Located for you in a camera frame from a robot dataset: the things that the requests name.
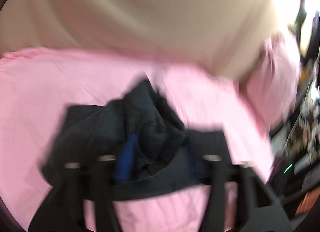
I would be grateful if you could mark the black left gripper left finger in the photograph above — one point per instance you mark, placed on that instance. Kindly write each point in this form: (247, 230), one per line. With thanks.
(111, 181)

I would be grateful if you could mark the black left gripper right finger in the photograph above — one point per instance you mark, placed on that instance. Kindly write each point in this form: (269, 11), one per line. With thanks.
(209, 160)

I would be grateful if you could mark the dark grey pants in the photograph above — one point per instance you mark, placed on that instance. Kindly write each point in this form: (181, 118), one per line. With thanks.
(155, 154)

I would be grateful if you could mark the pink bed sheet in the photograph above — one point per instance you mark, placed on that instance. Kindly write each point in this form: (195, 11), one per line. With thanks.
(37, 86)

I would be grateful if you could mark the pink pillow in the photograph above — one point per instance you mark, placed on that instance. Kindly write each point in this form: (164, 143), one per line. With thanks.
(271, 88)

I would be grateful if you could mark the bright lamp bulb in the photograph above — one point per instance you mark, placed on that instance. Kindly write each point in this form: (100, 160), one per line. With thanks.
(311, 6)

